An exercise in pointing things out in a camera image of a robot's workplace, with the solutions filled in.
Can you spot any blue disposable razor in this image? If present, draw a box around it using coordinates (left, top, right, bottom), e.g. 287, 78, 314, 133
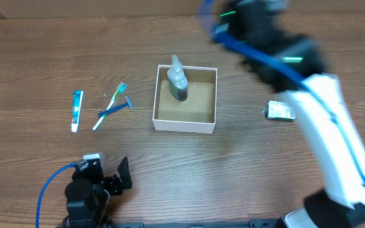
98, 96, 134, 118

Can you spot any green white toothbrush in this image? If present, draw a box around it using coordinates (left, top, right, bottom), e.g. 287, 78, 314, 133
93, 82, 127, 131

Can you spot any clear spray bottle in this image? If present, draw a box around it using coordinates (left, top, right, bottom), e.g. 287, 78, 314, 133
167, 54, 188, 101

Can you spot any green white soap packet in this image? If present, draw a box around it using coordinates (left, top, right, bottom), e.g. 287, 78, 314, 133
263, 100, 296, 122

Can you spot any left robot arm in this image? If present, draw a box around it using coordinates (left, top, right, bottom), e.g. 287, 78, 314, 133
61, 158, 124, 228

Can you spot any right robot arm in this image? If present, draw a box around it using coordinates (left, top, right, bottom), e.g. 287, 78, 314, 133
200, 0, 365, 227

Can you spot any white teal toothpaste tube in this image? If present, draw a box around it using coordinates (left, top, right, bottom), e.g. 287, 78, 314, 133
71, 91, 84, 133

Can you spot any white cardboard box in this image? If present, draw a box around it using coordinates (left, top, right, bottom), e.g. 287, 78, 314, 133
152, 65, 218, 134

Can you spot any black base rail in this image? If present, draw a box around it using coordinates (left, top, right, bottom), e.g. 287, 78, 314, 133
96, 218, 287, 228

